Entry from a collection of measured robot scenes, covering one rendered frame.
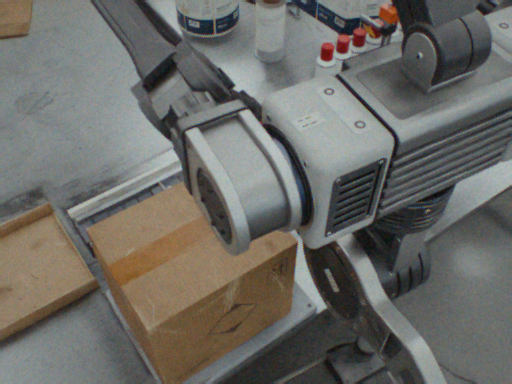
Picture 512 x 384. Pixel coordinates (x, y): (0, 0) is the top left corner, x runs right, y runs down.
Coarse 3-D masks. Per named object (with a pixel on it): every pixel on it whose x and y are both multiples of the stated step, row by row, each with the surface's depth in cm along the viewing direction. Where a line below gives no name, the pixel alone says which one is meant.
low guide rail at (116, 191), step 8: (176, 160) 139; (160, 168) 137; (168, 168) 139; (144, 176) 136; (152, 176) 137; (128, 184) 134; (136, 184) 136; (112, 192) 133; (120, 192) 134; (96, 200) 131; (104, 200) 133; (72, 208) 130; (80, 208) 130; (88, 208) 131; (72, 216) 130
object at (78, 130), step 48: (0, 48) 181; (48, 48) 181; (96, 48) 181; (0, 96) 167; (48, 96) 167; (96, 96) 167; (0, 144) 154; (48, 144) 154; (96, 144) 154; (144, 144) 154; (0, 192) 144; (48, 192) 144; (96, 192) 144; (480, 192) 144; (432, 240) 137; (48, 336) 119; (96, 336) 119; (288, 336) 120
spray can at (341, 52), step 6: (342, 36) 143; (348, 36) 143; (342, 42) 142; (348, 42) 142; (336, 48) 144; (342, 48) 143; (348, 48) 144; (336, 54) 145; (342, 54) 144; (348, 54) 145; (342, 60) 145; (336, 66) 146; (336, 72) 148
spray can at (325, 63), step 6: (324, 42) 141; (330, 42) 141; (324, 48) 140; (330, 48) 140; (324, 54) 141; (330, 54) 141; (318, 60) 143; (324, 60) 142; (330, 60) 142; (336, 60) 144; (318, 66) 144; (324, 66) 142; (330, 66) 143; (318, 72) 145; (324, 72) 144; (330, 72) 144
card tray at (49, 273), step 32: (32, 224) 137; (0, 256) 131; (32, 256) 131; (64, 256) 131; (0, 288) 126; (32, 288) 126; (64, 288) 126; (96, 288) 126; (0, 320) 121; (32, 320) 120
